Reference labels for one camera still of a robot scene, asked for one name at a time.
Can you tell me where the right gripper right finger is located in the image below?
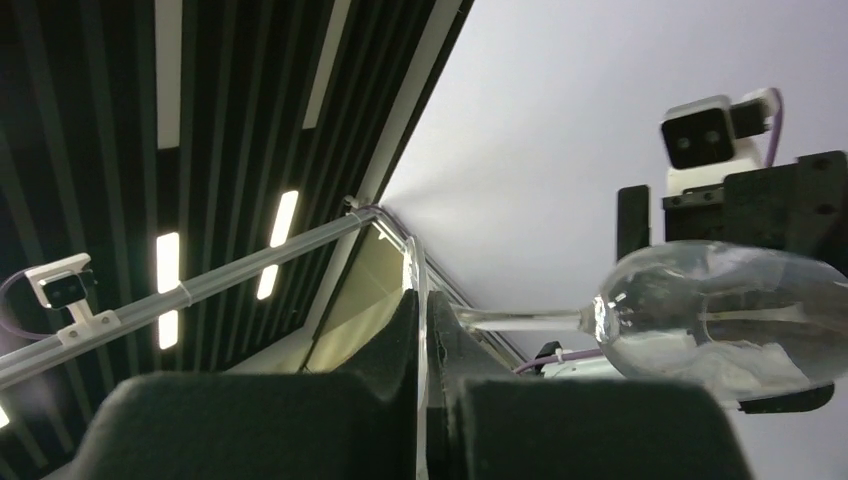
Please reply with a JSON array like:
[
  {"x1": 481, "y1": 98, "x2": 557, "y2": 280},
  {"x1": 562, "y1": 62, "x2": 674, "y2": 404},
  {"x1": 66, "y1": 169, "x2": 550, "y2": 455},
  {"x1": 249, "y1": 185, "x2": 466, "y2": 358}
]
[{"x1": 427, "y1": 292, "x2": 752, "y2": 479}]

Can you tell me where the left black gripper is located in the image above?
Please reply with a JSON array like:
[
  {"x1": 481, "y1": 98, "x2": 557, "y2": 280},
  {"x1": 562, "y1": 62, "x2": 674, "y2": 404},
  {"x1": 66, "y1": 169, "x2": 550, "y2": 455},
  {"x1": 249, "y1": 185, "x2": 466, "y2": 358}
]
[{"x1": 616, "y1": 150, "x2": 848, "y2": 415}]

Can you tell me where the overhead camera on rail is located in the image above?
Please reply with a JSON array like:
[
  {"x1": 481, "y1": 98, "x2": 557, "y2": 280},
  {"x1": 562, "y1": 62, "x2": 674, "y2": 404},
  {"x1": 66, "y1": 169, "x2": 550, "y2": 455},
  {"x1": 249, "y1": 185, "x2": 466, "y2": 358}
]
[{"x1": 24, "y1": 253, "x2": 121, "y2": 347}]

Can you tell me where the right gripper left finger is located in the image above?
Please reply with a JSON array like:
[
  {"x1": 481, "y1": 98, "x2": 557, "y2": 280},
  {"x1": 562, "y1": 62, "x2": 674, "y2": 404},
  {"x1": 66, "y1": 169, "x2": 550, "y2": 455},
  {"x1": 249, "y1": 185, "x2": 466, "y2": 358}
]
[{"x1": 69, "y1": 291, "x2": 419, "y2": 479}]

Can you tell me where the wine glass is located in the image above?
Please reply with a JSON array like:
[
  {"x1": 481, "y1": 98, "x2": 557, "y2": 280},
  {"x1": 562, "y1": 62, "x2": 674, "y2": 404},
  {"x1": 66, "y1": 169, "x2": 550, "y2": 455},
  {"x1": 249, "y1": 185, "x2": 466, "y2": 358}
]
[{"x1": 404, "y1": 235, "x2": 848, "y2": 480}]

